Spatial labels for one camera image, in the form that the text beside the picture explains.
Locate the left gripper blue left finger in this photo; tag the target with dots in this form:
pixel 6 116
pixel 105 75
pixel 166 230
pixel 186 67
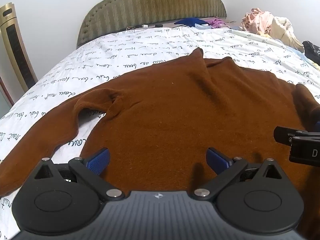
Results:
pixel 98 162

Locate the black garment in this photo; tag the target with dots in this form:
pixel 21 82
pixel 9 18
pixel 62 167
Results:
pixel 312 51

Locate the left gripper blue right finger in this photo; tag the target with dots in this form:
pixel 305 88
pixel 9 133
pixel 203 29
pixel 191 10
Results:
pixel 217 161

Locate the brown knit sweater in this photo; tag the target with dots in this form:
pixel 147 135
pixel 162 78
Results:
pixel 159 121

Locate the light blue garment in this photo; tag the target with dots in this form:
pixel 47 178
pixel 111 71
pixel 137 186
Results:
pixel 202 26

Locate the olive green upholstered headboard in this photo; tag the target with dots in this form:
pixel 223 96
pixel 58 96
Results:
pixel 111 16

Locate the gold tower fan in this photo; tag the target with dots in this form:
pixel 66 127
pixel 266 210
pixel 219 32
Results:
pixel 15 48

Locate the cream clothes pile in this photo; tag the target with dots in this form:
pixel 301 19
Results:
pixel 282 29

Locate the purple garment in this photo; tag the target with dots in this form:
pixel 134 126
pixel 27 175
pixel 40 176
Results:
pixel 217 23

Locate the pink clothes pile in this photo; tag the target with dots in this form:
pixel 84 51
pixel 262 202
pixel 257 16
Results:
pixel 257 21

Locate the dark blue garment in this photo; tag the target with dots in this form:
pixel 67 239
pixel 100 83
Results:
pixel 191 21

